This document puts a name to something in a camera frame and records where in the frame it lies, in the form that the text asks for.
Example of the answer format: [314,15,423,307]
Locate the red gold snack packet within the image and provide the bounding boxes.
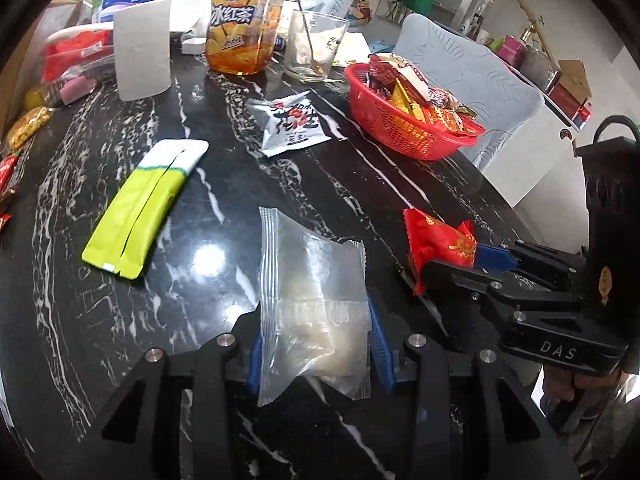
[402,208,477,295]

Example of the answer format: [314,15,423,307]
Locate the clear zip plastic bag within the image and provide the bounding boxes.
[258,207,372,406]

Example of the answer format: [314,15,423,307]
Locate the red cartoon snack packet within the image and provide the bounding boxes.
[422,106,485,138]

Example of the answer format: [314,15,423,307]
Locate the nutritious cereal snack bag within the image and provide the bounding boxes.
[428,87,477,118]

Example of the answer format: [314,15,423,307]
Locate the yellow black snack packet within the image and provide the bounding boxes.
[390,79,425,122]

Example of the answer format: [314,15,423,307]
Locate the white red plum soup bag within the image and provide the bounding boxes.
[369,53,431,104]

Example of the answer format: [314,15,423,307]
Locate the red plastic mesh basket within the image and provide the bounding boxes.
[345,63,485,160]

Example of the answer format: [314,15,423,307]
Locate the light grey embossed chair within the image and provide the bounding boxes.
[394,13,544,171]

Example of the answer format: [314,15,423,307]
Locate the lime green white pouch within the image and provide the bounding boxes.
[81,139,208,280]

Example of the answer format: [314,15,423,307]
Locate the white peanut snack packet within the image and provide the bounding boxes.
[246,91,346,157]

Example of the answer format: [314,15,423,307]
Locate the metal spoon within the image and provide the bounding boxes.
[296,0,326,76]

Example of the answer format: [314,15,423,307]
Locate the clear drinking glass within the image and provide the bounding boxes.
[283,10,348,82]

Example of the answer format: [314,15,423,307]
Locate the small red candy wrappers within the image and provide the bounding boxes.
[0,152,21,230]

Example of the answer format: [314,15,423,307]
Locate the yellow wrapped snack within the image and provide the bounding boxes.
[6,106,53,153]

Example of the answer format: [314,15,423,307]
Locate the iced tea plastic bottle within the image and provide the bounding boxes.
[205,0,284,76]

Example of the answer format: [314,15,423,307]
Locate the pink wrapped item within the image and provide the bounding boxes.
[60,75,98,105]

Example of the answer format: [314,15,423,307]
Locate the brown cardboard box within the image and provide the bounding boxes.
[1,0,82,130]

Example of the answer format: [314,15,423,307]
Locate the red lidded plastic container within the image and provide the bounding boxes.
[41,28,114,82]

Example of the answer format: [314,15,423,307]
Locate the white paper towel roll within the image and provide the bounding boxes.
[113,0,171,102]

